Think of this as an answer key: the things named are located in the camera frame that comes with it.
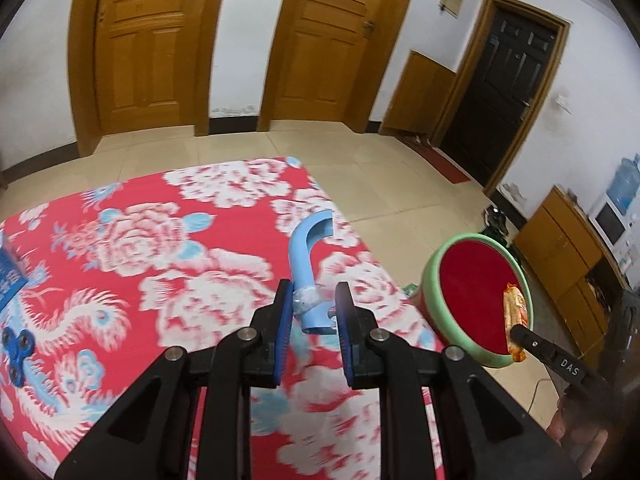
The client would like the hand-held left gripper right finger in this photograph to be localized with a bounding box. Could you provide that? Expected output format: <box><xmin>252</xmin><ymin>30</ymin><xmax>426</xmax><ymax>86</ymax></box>
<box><xmin>334</xmin><ymin>281</ymin><xmax>583</xmax><ymax>480</ymax></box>

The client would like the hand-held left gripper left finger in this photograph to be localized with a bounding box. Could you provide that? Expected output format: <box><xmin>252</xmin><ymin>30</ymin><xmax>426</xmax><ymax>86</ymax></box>
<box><xmin>54</xmin><ymin>279</ymin><xmax>295</xmax><ymax>480</ymax></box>

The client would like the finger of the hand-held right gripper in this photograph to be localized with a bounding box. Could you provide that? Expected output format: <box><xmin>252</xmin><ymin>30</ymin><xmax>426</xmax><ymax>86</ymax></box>
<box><xmin>507</xmin><ymin>324</ymin><xmax>588</xmax><ymax>386</ymax></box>

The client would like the orange biscuit packet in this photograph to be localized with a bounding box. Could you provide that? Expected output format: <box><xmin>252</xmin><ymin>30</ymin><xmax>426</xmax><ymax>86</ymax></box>
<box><xmin>501</xmin><ymin>282</ymin><xmax>530</xmax><ymax>363</ymax></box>

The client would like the light blue plastic pipe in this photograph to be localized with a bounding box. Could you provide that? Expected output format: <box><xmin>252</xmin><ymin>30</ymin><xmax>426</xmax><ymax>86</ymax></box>
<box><xmin>288</xmin><ymin>208</ymin><xmax>337</xmax><ymax>336</ymax></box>

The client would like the red bucket with green rim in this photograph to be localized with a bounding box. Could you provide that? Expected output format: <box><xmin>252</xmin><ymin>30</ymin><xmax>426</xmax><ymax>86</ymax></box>
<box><xmin>421</xmin><ymin>232</ymin><xmax>535</xmax><ymax>368</ymax></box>

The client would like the person's right hand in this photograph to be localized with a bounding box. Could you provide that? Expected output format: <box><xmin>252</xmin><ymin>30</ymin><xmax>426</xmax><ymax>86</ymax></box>
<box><xmin>545</xmin><ymin>392</ymin><xmax>608</xmax><ymax>466</ymax></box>

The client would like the wooden sideboard cabinet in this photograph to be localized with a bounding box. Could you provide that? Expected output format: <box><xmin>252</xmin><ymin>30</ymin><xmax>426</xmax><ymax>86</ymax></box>
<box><xmin>512</xmin><ymin>185</ymin><xmax>640</xmax><ymax>371</ymax></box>

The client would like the black sneaker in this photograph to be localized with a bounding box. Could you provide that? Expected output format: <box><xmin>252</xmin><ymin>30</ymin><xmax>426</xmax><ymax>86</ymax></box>
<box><xmin>481</xmin><ymin>205</ymin><xmax>512</xmax><ymax>246</ymax></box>

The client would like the white microwave oven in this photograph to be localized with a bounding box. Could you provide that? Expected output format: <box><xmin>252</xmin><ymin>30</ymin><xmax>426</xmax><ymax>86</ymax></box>
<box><xmin>587</xmin><ymin>199</ymin><xmax>632</xmax><ymax>248</ymax></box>

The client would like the red floral tablecloth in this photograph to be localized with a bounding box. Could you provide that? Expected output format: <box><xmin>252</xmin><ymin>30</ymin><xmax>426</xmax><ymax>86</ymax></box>
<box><xmin>0</xmin><ymin>156</ymin><xmax>446</xmax><ymax>480</ymax></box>

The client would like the blue water bottle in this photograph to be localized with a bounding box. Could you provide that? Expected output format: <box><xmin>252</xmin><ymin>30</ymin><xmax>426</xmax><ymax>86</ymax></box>
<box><xmin>605</xmin><ymin>152</ymin><xmax>640</xmax><ymax>216</ymax></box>

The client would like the red doormat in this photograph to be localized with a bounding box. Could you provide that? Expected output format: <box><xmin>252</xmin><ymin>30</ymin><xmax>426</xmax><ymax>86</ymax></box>
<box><xmin>400</xmin><ymin>136</ymin><xmax>472</xmax><ymax>184</ymax></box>

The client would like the blue fidget spinner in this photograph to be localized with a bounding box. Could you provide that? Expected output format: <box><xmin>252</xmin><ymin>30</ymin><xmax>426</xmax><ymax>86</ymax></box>
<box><xmin>1</xmin><ymin>327</ymin><xmax>38</xmax><ymax>388</ymax></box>

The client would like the black entrance door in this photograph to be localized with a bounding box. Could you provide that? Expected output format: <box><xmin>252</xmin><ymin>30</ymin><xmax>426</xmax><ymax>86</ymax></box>
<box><xmin>431</xmin><ymin>0</ymin><xmax>571</xmax><ymax>196</ymax></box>

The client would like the blue and white milk carton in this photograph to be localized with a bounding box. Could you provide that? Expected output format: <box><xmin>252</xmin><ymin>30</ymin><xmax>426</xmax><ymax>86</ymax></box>
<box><xmin>0</xmin><ymin>232</ymin><xmax>28</xmax><ymax>311</ymax></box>

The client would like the wooden panel door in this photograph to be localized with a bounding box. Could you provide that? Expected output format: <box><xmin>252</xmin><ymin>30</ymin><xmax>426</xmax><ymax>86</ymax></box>
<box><xmin>67</xmin><ymin>0</ymin><xmax>233</xmax><ymax>157</ymax></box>

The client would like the thin floor cable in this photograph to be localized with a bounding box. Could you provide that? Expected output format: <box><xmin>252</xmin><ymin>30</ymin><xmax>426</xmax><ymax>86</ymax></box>
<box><xmin>529</xmin><ymin>377</ymin><xmax>553</xmax><ymax>413</ymax></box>

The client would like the low wooden wall cabinet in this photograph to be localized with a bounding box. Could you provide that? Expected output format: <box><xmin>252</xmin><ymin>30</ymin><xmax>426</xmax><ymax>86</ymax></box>
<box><xmin>381</xmin><ymin>50</ymin><xmax>458</xmax><ymax>136</ymax></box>

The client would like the wooden door with lever handle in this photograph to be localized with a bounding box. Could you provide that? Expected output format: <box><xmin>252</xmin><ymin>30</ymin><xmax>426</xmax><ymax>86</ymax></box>
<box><xmin>257</xmin><ymin>0</ymin><xmax>426</xmax><ymax>133</ymax></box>

